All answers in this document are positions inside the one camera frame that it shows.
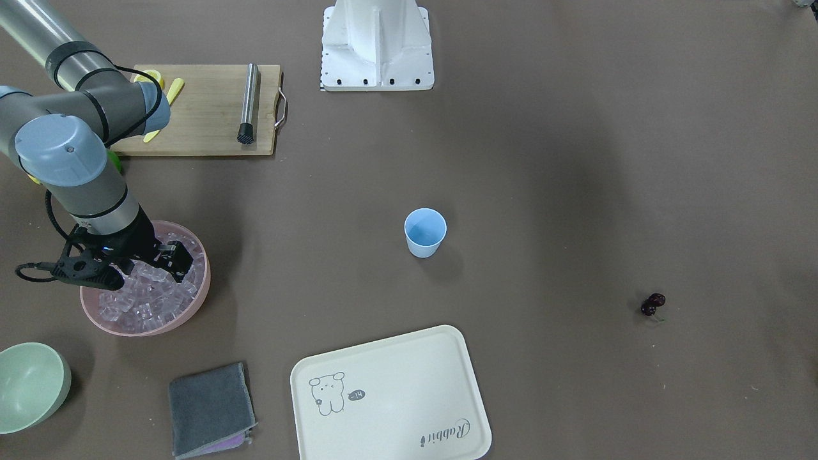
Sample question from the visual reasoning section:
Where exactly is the green bowl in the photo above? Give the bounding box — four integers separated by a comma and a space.
1, 342, 72, 434

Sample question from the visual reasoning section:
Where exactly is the grey folded cloth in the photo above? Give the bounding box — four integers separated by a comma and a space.
167, 362, 257, 459

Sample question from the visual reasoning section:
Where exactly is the yellow plastic knife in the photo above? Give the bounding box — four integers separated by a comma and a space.
143, 78, 186, 143

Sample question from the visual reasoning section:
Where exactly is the pink bowl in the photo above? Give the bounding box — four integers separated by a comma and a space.
80, 220, 211, 337

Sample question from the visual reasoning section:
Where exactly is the wooden cutting board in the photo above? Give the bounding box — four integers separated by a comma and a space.
112, 64, 286, 157

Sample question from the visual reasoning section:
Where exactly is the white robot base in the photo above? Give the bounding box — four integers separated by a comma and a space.
320, 1, 435, 91

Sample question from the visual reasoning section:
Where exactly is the green lime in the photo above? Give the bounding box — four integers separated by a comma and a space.
106, 149, 123, 174

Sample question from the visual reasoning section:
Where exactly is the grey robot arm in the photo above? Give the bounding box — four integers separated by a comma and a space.
1, 1, 193, 291

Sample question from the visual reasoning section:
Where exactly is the lemon slice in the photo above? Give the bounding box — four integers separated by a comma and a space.
134, 69, 166, 91

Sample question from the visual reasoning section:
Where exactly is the dark red cherry pair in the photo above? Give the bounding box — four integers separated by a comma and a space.
640, 292, 666, 323

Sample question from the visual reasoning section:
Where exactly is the light blue plastic cup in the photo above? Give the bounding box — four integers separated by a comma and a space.
403, 208, 448, 258

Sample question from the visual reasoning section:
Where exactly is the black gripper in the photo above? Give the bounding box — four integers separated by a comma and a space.
50, 209, 193, 290

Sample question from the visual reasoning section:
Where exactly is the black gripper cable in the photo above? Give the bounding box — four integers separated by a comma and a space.
15, 189, 84, 283

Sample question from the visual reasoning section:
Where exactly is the cream rabbit tray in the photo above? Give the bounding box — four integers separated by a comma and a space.
290, 325, 493, 459

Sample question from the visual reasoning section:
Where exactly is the steel muddler rod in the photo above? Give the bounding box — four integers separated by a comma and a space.
236, 63, 260, 145

